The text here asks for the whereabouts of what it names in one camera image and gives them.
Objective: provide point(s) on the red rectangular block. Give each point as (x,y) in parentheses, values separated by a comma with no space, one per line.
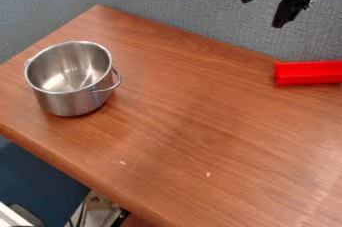
(298,73)

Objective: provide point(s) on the stainless steel pot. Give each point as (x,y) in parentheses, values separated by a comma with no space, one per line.
(72,77)

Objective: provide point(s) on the white object bottom left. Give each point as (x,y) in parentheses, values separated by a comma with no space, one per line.
(16,216)

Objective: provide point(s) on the metal table leg bracket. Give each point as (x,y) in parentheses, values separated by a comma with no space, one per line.
(97,212)

